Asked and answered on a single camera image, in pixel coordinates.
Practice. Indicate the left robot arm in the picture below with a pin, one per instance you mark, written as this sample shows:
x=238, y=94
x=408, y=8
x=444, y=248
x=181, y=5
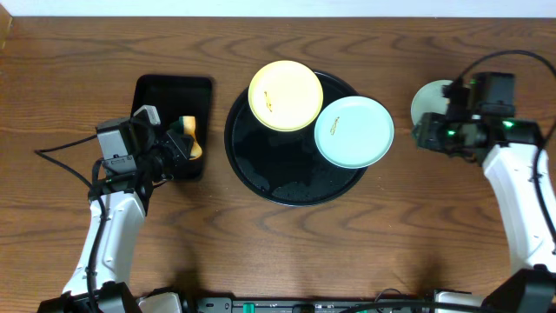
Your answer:
x=118, y=207

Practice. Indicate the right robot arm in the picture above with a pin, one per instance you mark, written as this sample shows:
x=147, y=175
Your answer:
x=514, y=162

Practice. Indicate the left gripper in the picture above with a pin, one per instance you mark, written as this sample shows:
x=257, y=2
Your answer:
x=176, y=145

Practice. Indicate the yellow plate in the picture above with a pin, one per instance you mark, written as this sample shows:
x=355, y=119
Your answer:
x=285, y=96

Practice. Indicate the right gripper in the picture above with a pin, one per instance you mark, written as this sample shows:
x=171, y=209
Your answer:
x=428, y=125

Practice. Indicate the black rectangular tray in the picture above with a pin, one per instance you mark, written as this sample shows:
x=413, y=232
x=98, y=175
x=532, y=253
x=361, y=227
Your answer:
x=174, y=97

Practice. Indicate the light blue plate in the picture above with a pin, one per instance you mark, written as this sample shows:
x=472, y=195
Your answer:
x=354, y=132

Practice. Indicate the yellow green sponge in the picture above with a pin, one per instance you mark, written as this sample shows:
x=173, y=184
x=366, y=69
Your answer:
x=186, y=125

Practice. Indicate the pale green plate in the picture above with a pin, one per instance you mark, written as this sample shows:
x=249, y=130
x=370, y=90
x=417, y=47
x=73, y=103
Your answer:
x=429, y=98

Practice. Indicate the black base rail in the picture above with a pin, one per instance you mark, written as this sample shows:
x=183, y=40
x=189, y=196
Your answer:
x=389, y=300

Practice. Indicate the black round tray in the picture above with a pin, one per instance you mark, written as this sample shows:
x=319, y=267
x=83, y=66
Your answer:
x=283, y=167

